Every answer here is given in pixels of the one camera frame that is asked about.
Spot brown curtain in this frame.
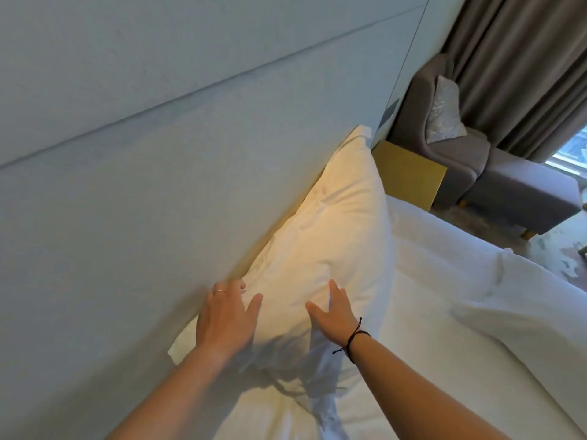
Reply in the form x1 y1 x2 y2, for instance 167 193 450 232
441 0 587 163

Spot grey wall switch panel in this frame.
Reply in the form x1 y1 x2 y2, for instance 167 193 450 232
379 98 401 129

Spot person's left forearm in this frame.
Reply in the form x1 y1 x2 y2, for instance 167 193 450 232
105 346 240 440

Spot grey upholstered headboard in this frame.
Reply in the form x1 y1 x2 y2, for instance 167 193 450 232
0 0 433 440

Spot grey armchair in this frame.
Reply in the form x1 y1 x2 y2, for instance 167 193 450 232
391 53 492 210

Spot grey ottoman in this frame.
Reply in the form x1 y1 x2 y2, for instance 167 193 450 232
464 148 583 241

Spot white duvet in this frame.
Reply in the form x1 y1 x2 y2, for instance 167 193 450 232
216 194 587 440

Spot window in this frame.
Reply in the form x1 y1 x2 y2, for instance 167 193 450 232
544 132 587 180

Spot person's right forearm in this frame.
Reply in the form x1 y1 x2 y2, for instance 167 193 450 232
348 332 553 440

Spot person's left hand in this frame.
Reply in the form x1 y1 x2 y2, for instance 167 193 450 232
196 279 264 361

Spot gold bedside table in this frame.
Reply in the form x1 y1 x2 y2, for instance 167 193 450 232
371 141 448 212

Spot person's right hand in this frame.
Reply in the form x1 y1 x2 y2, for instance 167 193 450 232
305 279 364 348

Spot black cord bracelet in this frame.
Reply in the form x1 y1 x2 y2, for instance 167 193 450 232
332 317 371 365

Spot white pillow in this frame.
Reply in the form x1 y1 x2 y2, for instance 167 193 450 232
167 125 398 424

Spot silver cushion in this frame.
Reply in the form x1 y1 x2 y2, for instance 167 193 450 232
425 75 468 145

